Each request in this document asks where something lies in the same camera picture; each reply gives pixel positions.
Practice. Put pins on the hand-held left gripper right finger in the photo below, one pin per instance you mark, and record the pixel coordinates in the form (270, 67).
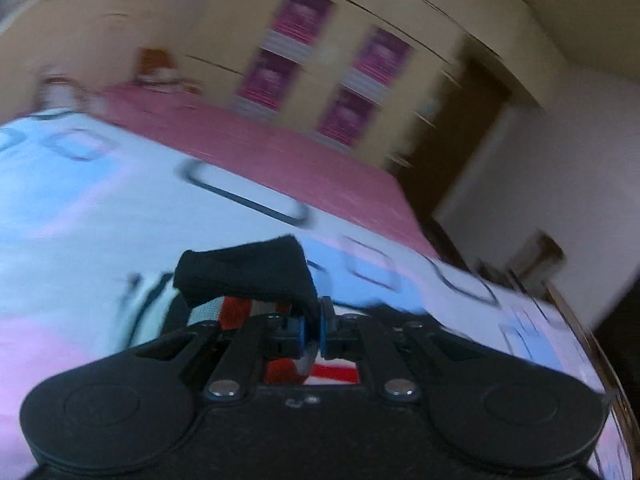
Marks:
(324, 331)

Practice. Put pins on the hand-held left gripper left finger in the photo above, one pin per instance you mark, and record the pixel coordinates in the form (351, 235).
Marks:
(298, 334)

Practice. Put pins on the striped knit sweater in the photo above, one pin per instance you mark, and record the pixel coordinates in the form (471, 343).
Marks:
(240, 270)

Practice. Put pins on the pink bed sheet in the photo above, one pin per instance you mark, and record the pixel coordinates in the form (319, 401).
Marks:
(280, 160)

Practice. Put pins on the square print blanket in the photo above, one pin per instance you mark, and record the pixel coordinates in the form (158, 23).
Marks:
(125, 210)

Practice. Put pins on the wooden chair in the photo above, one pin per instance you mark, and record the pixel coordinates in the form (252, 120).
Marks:
(542, 257)

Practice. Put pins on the brown wooden door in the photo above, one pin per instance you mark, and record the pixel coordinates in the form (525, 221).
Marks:
(450, 135)

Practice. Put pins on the cream wardrobe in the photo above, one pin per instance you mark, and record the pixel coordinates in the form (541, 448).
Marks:
(325, 35)

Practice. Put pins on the cream rounded headboard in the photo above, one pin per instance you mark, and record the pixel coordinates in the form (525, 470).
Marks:
(90, 25)

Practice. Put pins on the magenta wall poster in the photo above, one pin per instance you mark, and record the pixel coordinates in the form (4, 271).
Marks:
(302, 12)
(267, 80)
(384, 55)
(347, 115)

